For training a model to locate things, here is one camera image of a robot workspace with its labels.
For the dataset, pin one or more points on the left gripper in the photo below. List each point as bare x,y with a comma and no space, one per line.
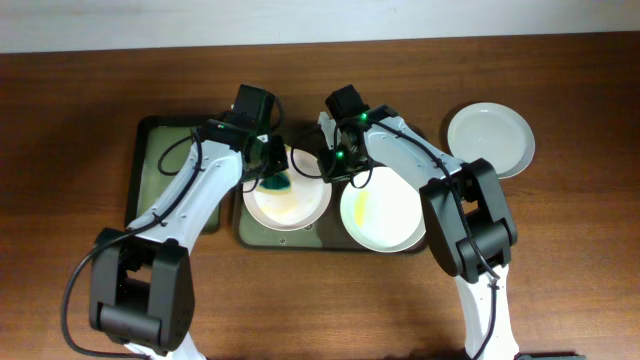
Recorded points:
279,159

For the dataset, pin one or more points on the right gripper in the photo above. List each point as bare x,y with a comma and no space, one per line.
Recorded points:
332,173

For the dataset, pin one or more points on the green and yellow sponge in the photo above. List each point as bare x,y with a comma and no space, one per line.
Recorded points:
277,182

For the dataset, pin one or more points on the pinkish white plate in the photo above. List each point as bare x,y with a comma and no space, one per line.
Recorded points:
291,208

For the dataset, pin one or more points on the white plate yellow stain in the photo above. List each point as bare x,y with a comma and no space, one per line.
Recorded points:
385,215

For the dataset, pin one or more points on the pale grey plate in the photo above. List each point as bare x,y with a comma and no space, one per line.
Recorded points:
495,133

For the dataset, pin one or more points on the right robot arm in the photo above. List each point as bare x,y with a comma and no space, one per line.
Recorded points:
469,226

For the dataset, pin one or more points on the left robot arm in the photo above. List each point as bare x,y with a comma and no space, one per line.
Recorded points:
141,288

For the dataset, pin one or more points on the small black water tray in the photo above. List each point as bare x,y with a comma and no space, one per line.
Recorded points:
154,135

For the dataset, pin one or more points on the large brown serving tray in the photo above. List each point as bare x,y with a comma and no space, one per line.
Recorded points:
325,234

